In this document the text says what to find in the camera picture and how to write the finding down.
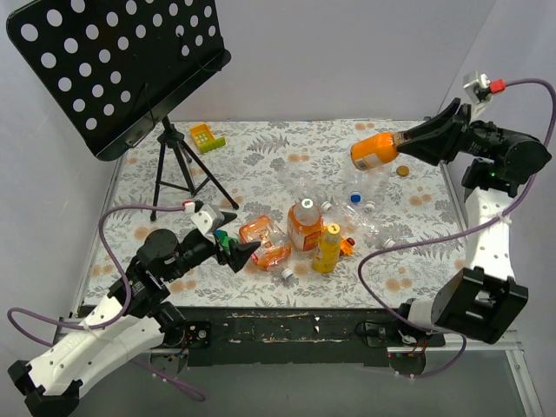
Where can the floral patterned table mat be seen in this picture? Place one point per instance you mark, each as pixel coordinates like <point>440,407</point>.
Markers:
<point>416,208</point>

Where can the yellow juice bottle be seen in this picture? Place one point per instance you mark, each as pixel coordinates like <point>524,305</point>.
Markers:
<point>327,253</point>

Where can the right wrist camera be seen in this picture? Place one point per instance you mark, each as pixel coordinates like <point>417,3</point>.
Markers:
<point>481,91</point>

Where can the green blue toy block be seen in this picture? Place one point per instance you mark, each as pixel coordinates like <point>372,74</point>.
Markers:
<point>225,239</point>

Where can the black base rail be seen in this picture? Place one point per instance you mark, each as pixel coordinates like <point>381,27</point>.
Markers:
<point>245,336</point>

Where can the clear bottle white cap right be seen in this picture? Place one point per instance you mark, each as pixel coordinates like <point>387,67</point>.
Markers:
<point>376,182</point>

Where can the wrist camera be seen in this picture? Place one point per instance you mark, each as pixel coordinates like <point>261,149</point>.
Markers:
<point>481,91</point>
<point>207,219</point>

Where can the clear bottle white cap lower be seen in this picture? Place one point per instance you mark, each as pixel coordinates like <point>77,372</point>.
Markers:
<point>361,227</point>

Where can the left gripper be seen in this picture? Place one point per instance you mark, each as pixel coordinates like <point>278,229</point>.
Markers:
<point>222,248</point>

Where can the orange juice bottle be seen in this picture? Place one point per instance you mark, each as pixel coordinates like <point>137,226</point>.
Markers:
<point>376,150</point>

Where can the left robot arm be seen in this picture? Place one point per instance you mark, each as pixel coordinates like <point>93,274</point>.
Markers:
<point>132,317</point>

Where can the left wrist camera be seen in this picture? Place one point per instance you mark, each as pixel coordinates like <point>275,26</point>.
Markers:
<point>207,219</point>

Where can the gold bottle cap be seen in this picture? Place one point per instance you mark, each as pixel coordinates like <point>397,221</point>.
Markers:
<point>403,171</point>

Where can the clear bottle blue cap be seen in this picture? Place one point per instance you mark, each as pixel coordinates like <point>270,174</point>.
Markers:
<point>355,184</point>

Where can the black perforated music stand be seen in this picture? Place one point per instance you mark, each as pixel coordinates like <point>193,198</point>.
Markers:
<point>118,68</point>

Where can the upright orange label bottle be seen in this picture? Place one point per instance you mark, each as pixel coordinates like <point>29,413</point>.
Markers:
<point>304,225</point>

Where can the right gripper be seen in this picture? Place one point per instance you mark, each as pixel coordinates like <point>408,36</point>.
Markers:
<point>461,131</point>

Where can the crushed orange label bottle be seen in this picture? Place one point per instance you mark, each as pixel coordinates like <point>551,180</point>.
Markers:
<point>275,246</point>

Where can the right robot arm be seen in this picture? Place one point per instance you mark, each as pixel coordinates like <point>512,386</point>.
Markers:
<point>483,299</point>

